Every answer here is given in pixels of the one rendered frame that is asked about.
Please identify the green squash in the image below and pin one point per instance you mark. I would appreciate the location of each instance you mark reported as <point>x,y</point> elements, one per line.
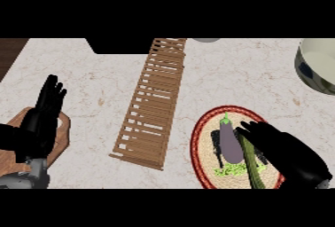
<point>255,176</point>

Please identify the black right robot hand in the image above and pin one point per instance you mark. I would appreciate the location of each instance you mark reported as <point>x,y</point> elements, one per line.
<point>288,159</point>

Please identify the woven red-rimmed oval placemat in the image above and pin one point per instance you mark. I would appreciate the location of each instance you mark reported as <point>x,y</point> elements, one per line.
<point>205,147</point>

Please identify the wooden slatted tiered shelf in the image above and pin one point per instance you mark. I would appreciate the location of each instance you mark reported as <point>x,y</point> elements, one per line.
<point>151,112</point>

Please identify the purple eggplant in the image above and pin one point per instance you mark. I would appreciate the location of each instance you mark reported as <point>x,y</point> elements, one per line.
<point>229,142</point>

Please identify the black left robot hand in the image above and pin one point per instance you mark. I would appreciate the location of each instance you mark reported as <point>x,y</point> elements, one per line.
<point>41,127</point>

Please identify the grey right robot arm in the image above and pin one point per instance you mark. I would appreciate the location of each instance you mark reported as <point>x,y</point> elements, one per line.
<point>326,185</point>

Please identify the cream pot with blue pattern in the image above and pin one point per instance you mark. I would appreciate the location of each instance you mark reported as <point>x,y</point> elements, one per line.
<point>317,65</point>

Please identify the grey round object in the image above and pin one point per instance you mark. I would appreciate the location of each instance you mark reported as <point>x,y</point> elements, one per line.
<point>205,40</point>

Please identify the black appliance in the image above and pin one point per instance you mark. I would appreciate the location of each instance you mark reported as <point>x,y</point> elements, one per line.
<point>120,45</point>

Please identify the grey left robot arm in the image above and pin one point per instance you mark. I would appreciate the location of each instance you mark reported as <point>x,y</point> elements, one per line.
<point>21,179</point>

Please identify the brown wooden cutting board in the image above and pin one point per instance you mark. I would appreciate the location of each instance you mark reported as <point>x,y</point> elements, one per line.
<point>61,133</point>

